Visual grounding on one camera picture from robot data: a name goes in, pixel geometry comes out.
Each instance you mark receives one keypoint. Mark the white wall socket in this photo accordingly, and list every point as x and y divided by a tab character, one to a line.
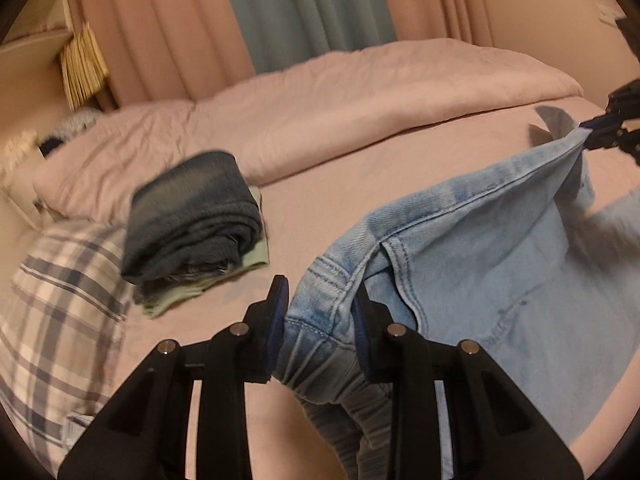
609	16

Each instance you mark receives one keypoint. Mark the pink curtain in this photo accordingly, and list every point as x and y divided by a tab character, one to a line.
192	49

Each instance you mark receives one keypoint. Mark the pink bed sheet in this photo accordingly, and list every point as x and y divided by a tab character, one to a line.
307	213

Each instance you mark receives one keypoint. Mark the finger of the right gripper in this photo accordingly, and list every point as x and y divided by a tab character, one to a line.
607	138
606	122

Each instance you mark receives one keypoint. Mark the folded dark denim jeans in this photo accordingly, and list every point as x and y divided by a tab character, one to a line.
196	218

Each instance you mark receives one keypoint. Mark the folded pale green garment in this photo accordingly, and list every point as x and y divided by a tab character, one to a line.
157	297

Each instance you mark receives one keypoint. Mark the white shelf unit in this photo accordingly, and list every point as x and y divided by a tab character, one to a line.
33	33

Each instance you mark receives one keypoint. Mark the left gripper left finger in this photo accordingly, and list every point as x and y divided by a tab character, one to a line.
181	395

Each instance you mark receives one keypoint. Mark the light blue denim pants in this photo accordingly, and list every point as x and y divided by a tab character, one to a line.
536	258

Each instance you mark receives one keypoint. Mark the grey patterned cloth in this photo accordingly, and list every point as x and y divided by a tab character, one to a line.
70	128

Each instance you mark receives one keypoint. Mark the pink pillow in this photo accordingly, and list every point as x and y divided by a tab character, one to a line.
95	175

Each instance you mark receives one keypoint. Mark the stack of yellowed books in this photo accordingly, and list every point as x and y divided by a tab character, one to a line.
83	68

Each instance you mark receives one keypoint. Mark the plush toy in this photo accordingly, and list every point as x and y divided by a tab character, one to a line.
16	150

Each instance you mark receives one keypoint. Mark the pink duvet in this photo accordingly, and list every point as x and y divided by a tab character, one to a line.
279	124

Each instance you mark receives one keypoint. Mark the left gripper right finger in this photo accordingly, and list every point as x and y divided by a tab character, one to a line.
495	432

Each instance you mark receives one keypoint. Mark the plaid pillow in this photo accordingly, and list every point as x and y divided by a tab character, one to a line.
62	316

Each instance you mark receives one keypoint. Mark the teal curtain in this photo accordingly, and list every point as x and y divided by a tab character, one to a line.
281	33

